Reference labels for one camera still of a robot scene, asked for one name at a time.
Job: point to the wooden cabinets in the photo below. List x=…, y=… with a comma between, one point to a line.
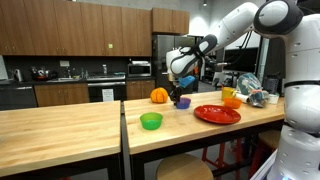
x=75, y=93
x=66, y=28

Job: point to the red plate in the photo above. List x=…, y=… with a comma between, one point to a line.
x=217, y=114

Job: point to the plastic bag of bread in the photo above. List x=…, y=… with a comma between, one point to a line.
x=249, y=85

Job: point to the white ceramic mug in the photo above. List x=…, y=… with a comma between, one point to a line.
x=273, y=99

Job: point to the orange plastic bowl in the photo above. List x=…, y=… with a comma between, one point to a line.
x=233, y=103

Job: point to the lower wooden cabinets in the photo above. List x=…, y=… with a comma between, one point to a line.
x=75, y=93

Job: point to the yellow mug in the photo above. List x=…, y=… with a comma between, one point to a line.
x=228, y=92

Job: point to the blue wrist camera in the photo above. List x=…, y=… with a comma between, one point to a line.
x=184, y=82

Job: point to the microwave oven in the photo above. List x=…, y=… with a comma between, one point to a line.
x=139, y=70

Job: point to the green plastic bowl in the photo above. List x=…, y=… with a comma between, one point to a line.
x=151, y=120

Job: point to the orange toy pumpkin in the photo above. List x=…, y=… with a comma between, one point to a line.
x=159, y=95

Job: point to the black dishwasher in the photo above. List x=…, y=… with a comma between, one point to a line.
x=107, y=91

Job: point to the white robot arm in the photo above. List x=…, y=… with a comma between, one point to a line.
x=298, y=154

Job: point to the wooden stool red legs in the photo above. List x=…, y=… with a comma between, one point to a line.
x=268, y=141

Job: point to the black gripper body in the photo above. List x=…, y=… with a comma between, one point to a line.
x=175, y=89

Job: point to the blue purple plastic bowl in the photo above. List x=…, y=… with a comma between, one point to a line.
x=184, y=103

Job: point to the upper wooden cabinets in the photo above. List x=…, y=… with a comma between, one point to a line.
x=66, y=28

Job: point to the round wooden stool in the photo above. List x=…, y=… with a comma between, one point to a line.
x=183, y=167

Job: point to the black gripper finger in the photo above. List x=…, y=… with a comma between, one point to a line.
x=178, y=98
x=173, y=99

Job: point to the stainless steel refrigerator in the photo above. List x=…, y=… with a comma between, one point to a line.
x=169, y=56

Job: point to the electric kettle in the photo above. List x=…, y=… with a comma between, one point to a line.
x=17, y=75

